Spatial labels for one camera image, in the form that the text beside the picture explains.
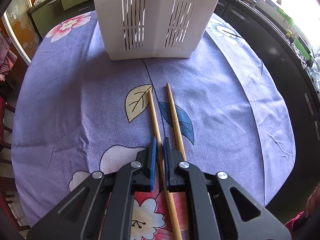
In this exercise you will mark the wooden chopstick six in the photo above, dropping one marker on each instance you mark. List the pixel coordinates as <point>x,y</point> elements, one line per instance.
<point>176,124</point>

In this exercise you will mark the dark lower counter cabinets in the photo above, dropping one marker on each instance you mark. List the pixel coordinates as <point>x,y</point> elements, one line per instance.
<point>294,84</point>

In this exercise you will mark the green plastic basin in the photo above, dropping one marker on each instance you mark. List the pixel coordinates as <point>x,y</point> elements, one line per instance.
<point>302,47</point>

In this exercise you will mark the dark padded left gripper right finger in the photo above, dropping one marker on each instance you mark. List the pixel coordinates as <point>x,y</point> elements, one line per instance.
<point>167,162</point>

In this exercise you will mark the white plastic utensil holder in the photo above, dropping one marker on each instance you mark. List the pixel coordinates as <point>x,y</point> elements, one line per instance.
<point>138,29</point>

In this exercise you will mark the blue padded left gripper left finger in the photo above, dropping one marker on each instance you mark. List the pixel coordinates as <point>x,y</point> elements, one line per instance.
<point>152,161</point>

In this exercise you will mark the purple floral tablecloth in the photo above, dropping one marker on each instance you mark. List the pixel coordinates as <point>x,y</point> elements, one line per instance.
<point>82,133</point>

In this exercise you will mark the person right hand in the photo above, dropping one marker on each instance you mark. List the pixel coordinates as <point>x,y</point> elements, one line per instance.
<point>312,202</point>

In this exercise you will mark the wooden chopstick five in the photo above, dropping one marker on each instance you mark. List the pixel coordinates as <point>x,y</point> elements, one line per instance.
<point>169,197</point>

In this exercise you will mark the green lower cabinets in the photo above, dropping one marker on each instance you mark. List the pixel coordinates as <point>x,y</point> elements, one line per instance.
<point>49,13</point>

